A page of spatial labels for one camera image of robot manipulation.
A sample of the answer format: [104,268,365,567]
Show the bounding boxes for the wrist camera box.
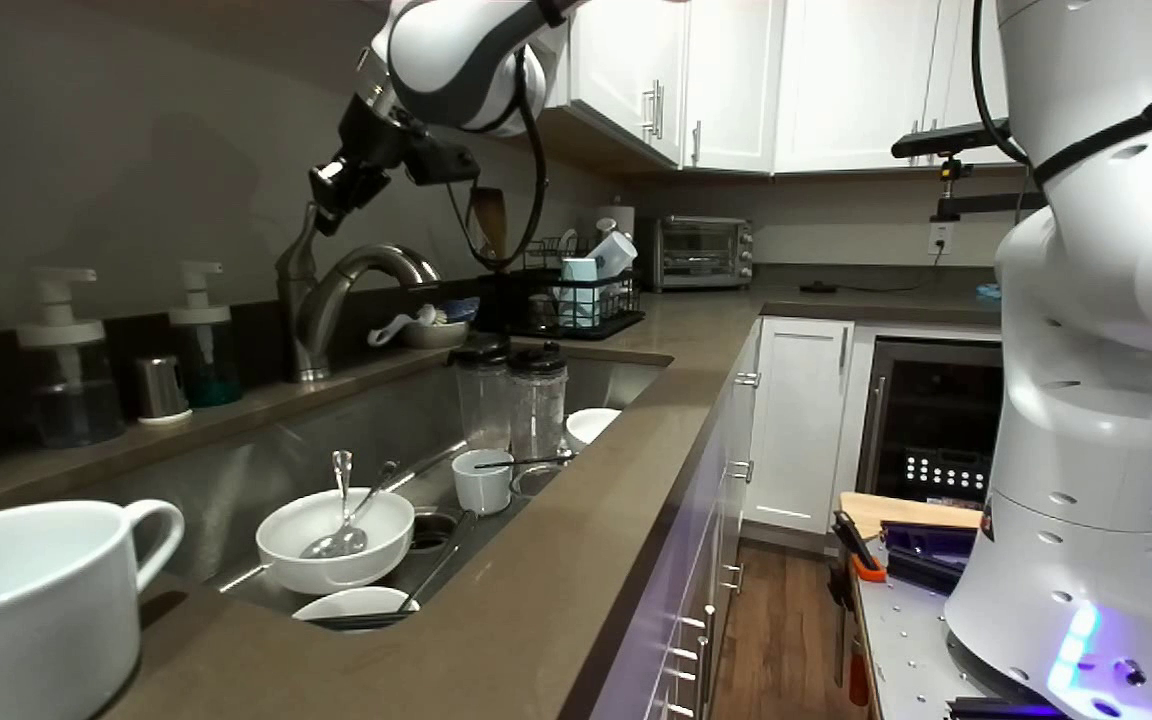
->
[399,129,483,191]

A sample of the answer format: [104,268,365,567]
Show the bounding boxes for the round white plate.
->
[561,403,629,452]

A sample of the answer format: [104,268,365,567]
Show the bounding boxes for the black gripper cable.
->
[444,37,557,280]

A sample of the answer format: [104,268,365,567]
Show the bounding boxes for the metal spoon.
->
[301,437,471,561]

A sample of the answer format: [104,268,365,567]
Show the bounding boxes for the large white mug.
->
[0,494,187,720]

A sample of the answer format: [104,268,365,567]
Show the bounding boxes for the robot mounting table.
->
[844,551,1152,720]

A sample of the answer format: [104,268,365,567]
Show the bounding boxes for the black wine cooler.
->
[852,331,1008,507]

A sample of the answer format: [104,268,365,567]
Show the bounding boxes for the white upper cabinets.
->
[535,0,1019,178]

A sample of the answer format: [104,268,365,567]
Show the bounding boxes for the clear jar black lid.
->
[503,344,576,469]
[444,338,516,452]

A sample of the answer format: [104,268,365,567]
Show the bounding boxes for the black camera stand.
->
[890,114,1051,228]

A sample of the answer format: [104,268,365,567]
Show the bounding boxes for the white bowl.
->
[253,485,420,600]

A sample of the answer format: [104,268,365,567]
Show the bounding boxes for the small white cup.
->
[449,445,522,521]

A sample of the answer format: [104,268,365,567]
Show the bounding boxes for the white corner base cabinet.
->
[739,312,864,540]

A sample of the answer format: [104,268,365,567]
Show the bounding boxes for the green soap dispenser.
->
[166,256,247,413]

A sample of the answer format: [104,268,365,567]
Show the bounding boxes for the upright metal fork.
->
[329,445,359,534]

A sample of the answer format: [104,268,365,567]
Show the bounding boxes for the wooden utensil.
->
[463,183,516,268]

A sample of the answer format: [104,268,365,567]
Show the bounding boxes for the clear soap dispenser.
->
[12,263,130,452]

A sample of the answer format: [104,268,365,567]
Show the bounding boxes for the chrome kitchen tap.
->
[272,194,444,392]

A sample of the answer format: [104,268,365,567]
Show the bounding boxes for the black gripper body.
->
[332,91,420,191]

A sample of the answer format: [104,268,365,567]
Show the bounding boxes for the silver toaster oven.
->
[634,209,761,295]

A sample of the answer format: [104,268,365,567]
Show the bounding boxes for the orange black clamp tool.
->
[828,503,891,588]

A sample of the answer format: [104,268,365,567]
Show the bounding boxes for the black wire dish rack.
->
[471,260,650,344]

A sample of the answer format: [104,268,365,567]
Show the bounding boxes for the small white dish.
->
[288,582,424,633]

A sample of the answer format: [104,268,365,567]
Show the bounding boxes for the lower kitchen cabinets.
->
[584,314,763,720]

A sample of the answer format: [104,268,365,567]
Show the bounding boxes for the small metal cup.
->
[131,347,198,431]

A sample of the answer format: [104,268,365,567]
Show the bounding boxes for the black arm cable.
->
[963,0,1152,191]

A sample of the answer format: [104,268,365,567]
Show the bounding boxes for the wooden board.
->
[836,487,989,540]

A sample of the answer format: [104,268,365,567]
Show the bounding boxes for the pale blue container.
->
[554,228,643,331]

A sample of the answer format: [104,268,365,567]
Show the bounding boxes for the stainless steel sink basin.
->
[61,347,671,636]

